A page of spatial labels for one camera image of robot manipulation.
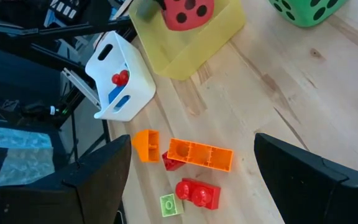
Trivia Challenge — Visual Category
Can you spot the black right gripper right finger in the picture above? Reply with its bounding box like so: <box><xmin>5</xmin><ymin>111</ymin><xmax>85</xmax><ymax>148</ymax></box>
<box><xmin>254</xmin><ymin>133</ymin><xmax>358</xmax><ymax>224</ymax></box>

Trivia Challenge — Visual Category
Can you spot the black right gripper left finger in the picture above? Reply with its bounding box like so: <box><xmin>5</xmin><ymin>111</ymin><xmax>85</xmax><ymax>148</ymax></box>
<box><xmin>62</xmin><ymin>134</ymin><xmax>132</xmax><ymax>224</ymax></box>

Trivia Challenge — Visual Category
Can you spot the small light green toy brick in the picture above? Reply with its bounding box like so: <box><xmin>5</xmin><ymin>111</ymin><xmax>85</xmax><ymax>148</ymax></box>
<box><xmin>159</xmin><ymin>193</ymin><xmax>185</xmax><ymax>218</ymax></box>

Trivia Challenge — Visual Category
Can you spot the blue toy brick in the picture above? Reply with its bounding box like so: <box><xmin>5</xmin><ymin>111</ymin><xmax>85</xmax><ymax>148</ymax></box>
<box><xmin>108</xmin><ymin>83</ymin><xmax>131</xmax><ymax>110</ymax></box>

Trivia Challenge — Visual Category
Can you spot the red two-stud toy brick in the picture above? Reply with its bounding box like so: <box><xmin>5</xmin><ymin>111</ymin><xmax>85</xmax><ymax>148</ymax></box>
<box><xmin>175</xmin><ymin>177</ymin><xmax>222</xmax><ymax>210</ymax></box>
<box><xmin>111</xmin><ymin>69</ymin><xmax>131</xmax><ymax>87</ymax></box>

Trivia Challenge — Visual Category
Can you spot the long orange toy brick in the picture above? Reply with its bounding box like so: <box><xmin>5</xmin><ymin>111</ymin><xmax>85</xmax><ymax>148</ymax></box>
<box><xmin>167</xmin><ymin>138</ymin><xmax>234</xmax><ymax>173</ymax></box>

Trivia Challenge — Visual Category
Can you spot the red foam die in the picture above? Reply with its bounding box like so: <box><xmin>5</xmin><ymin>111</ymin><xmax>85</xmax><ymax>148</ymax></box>
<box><xmin>161</xmin><ymin>0</ymin><xmax>216</xmax><ymax>32</ymax></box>

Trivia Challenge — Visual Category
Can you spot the orange wedge toy brick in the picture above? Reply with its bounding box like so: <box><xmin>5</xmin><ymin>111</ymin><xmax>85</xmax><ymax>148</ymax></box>
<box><xmin>131</xmin><ymin>129</ymin><xmax>160</xmax><ymax>163</ymax></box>

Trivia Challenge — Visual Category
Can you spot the small red toy brick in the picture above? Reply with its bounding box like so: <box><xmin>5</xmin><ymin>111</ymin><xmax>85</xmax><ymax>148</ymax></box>
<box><xmin>162</xmin><ymin>151</ymin><xmax>186</xmax><ymax>172</ymax></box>

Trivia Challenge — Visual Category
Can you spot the light blue textured sheet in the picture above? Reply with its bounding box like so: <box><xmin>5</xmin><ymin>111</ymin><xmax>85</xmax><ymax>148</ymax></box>
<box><xmin>0</xmin><ymin>124</ymin><xmax>56</xmax><ymax>187</ymax></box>

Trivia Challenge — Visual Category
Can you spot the black device with green light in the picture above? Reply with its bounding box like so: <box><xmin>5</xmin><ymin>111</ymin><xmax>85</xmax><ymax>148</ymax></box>
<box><xmin>20</xmin><ymin>101</ymin><xmax>71</xmax><ymax>121</ymax></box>

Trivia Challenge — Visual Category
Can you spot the white plastic bin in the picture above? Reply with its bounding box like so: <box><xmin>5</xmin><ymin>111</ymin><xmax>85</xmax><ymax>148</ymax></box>
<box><xmin>85</xmin><ymin>30</ymin><xmax>157</xmax><ymax>122</ymax></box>

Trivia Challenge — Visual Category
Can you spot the yellow translucent plastic tray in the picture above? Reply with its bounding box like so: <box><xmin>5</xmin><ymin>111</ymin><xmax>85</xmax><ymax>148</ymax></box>
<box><xmin>128</xmin><ymin>0</ymin><xmax>247</xmax><ymax>81</ymax></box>

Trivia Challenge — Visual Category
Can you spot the green foam die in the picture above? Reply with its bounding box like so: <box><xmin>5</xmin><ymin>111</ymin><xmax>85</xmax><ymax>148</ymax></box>
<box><xmin>267</xmin><ymin>0</ymin><xmax>349</xmax><ymax>28</ymax></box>

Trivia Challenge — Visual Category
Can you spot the silver aluminium rail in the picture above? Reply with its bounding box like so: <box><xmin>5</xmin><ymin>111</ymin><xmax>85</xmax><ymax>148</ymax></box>
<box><xmin>62</xmin><ymin>67</ymin><xmax>103</xmax><ymax>110</ymax></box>

